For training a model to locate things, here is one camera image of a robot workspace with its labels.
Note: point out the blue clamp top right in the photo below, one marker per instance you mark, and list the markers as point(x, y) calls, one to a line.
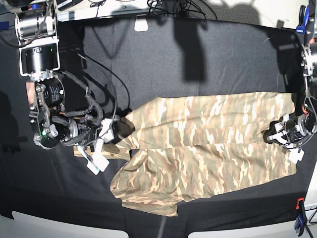
point(303, 19)

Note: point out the orange clamp bottom right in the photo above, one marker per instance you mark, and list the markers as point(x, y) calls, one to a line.
point(301, 218)

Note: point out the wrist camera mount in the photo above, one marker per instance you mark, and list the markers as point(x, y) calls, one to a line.
point(97, 162)
point(296, 155)

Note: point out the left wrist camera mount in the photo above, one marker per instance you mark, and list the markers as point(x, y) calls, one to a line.
point(296, 155)

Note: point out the black table cloth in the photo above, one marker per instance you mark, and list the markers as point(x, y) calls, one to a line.
point(174, 57)

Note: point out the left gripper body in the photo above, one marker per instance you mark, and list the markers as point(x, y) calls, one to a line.
point(292, 133)

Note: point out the camouflage t-shirt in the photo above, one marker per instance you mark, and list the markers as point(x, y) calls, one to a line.
point(195, 147)

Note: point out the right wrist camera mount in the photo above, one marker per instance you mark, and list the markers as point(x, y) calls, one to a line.
point(97, 162)

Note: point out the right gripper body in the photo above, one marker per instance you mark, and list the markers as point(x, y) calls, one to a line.
point(92, 137)

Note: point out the white tape patch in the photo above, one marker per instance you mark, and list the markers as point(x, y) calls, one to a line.
point(141, 24)

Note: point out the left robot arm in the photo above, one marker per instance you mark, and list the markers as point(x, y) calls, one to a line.
point(309, 67)

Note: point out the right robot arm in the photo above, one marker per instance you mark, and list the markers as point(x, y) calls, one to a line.
point(52, 124)

